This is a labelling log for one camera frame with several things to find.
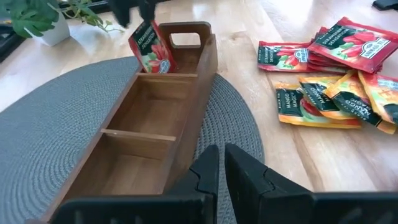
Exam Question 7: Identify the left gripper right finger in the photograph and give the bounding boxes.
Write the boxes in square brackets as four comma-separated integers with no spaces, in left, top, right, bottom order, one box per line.
[224,142,398,224]

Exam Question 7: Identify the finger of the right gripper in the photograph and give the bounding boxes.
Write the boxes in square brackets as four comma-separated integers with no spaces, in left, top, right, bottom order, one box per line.
[138,0,158,25]
[108,0,133,29]

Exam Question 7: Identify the grey round woven placemat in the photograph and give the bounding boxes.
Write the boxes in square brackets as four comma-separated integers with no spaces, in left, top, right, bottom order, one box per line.
[0,55,266,224]

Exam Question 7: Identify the black table-edge bracket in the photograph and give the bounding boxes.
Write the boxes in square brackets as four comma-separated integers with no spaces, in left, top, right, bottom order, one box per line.
[372,0,398,11]

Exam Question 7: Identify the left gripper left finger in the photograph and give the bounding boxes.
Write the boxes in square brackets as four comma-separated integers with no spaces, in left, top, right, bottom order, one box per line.
[51,144,220,224]

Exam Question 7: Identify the wooden tea organizer box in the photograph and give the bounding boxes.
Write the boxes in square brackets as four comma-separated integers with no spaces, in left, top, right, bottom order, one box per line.
[26,21,218,224]

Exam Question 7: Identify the green plant in white pot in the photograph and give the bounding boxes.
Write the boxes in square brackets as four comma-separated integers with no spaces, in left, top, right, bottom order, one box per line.
[0,0,125,47]

